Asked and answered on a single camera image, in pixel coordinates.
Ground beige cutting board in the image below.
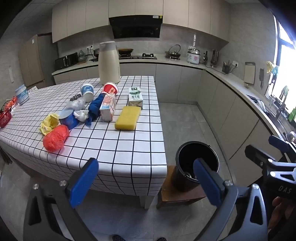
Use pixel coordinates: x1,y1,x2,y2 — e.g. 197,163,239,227
243,62,255,84

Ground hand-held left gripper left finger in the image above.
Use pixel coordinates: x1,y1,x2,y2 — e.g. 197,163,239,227
23,158,100,241

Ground black bucket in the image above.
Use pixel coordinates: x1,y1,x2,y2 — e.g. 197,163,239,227
175,141,220,192

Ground dish rack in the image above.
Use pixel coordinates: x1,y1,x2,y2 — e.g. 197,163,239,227
254,97,269,112

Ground red plastic bag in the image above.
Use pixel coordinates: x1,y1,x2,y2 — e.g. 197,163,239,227
43,125,70,153

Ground metal knife rack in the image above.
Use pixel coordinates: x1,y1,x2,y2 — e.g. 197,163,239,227
210,49,219,67

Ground yellow bag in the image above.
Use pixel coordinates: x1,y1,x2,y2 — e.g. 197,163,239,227
40,113,61,136

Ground white rice cooker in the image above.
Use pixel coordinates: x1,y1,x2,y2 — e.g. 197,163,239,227
186,47,201,65

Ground orange white milk carton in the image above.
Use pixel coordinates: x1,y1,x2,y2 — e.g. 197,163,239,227
99,93,117,121

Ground beige base cabinets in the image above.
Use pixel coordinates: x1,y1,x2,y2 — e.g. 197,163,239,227
51,56,287,186

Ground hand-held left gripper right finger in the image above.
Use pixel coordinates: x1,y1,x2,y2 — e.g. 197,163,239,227
193,158,269,241

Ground person's right hand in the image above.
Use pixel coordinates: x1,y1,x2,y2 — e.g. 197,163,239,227
268,197,296,230

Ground black gas stove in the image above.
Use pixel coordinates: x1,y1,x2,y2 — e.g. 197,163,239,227
119,53,158,60

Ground kitchen sink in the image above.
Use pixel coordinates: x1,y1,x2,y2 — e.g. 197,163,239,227
247,94,296,139

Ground red basket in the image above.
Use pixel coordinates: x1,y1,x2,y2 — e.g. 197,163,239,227
0,100,18,128

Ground black microwave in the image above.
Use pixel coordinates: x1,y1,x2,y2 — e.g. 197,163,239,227
55,52,78,70

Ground white black checkered tablecloth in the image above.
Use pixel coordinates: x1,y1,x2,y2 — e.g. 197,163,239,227
0,76,167,197

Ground beige upper cabinets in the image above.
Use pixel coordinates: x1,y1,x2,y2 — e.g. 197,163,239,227
51,0,229,44

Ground pan with hoop handle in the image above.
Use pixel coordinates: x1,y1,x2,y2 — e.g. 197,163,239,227
165,44,181,59

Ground brown wooden stool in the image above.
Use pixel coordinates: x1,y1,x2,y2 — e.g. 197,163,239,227
157,165,207,209

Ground yellow sponge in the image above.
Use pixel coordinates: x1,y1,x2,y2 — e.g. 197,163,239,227
115,106,141,131

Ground clear plastic bag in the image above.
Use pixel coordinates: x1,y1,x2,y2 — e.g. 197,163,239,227
66,97,86,110

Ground blue can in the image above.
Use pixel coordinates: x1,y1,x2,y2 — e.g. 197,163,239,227
59,109,79,130

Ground kitchen window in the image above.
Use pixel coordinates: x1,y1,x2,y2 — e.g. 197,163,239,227
273,16,296,121

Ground cream thermos jug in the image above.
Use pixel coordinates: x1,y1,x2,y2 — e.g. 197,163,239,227
98,41,121,85

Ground black range hood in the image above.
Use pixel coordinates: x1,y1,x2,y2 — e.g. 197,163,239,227
109,15,163,39

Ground blue white tub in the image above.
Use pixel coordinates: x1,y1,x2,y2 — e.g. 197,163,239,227
15,85,30,105

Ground blue white paper cup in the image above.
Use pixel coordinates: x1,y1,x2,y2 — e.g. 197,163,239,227
80,83,94,102

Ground blue cloth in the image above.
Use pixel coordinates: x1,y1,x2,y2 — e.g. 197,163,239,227
84,93,104,127

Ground green white milk carton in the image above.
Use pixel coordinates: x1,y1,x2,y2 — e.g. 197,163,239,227
128,87,143,109

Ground metal kitchen faucet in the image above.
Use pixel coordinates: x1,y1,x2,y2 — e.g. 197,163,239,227
268,79,287,117

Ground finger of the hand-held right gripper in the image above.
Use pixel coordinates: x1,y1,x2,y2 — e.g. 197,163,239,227
245,145,285,172
269,135,296,160

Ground red paper cup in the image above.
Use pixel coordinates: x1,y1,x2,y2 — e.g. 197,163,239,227
102,82,119,96

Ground white tissue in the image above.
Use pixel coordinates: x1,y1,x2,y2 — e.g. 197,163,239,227
73,110,89,121

